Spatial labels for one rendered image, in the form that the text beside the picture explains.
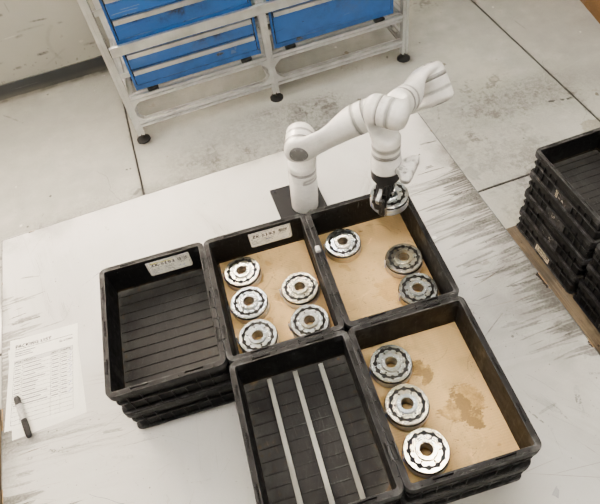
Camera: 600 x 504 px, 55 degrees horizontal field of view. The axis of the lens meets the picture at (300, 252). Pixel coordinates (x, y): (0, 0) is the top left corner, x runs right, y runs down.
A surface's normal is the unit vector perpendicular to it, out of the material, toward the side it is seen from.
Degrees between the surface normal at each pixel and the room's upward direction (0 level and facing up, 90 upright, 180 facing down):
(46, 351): 0
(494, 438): 0
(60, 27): 90
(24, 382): 0
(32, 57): 90
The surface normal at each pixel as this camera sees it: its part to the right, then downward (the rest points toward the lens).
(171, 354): -0.12, -0.60
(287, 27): 0.32, 0.73
